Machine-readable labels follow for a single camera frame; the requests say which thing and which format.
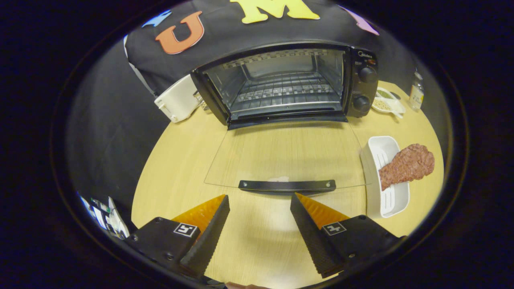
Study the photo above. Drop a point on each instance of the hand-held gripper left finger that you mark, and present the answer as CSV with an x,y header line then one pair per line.
x,y
207,241

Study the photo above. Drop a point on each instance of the white printed boxes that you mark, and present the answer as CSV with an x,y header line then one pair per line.
x,y
110,218

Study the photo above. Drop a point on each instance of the black toaster oven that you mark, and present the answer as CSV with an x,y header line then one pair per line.
x,y
361,86

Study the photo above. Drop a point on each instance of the white toaster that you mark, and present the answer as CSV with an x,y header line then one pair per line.
x,y
178,100

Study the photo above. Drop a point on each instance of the small black lid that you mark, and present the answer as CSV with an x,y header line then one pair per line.
x,y
395,96

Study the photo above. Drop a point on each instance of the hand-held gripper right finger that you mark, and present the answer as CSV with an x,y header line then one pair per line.
x,y
313,241

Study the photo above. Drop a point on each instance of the white divided dish of beans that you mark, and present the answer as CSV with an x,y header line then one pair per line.
x,y
384,105

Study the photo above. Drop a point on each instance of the clear bottle with yellow label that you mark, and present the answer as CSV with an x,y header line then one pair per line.
x,y
416,94

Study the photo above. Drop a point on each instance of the white plastic tray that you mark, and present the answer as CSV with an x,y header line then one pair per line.
x,y
391,200

